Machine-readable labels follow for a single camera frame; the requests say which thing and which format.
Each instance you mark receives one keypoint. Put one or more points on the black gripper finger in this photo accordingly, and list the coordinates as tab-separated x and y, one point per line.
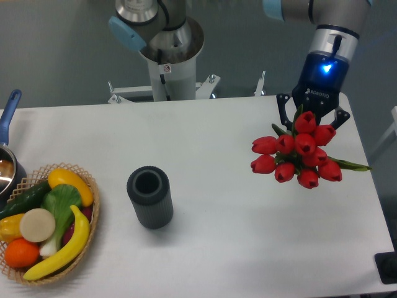
282	99
340	117

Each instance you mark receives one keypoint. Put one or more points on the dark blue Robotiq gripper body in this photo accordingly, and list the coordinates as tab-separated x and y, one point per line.
319	84

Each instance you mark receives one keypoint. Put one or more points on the red tulip bouquet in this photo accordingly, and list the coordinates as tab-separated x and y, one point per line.
299	153

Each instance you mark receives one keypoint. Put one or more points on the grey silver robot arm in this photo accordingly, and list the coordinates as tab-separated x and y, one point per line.
338	23

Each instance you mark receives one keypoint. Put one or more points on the dark grey ribbed vase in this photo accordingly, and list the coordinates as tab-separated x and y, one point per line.
149	190

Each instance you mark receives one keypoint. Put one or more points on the white furniture edge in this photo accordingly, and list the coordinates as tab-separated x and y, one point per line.
387	138

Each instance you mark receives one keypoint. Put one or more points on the black device at table edge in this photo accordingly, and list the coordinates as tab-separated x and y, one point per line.
386	266

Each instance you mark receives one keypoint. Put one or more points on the purple eggplant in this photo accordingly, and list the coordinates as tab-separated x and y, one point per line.
87	211

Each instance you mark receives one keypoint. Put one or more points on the yellow squash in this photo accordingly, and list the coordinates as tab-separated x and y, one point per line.
64	176

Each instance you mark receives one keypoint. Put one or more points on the green bok choy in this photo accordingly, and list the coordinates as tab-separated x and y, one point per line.
58	202

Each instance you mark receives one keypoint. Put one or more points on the yellow banana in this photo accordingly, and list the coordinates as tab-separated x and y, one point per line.
65	255

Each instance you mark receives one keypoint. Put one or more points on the woven wicker basket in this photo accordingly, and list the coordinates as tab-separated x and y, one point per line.
29	181

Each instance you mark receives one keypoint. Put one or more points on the green cucumber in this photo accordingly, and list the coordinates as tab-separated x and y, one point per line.
28	200

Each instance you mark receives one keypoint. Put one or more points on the beige round disc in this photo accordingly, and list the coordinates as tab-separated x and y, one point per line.
37	225

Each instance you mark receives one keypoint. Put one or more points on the yellow bell pepper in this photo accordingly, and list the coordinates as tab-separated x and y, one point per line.
10	228

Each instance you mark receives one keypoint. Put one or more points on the orange fruit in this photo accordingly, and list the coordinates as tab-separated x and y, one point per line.
21	253

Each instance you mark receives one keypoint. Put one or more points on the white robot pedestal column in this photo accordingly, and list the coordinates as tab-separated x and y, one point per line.
171	58

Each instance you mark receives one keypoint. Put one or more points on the blue handled saucepan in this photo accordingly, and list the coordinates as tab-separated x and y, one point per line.
12	171

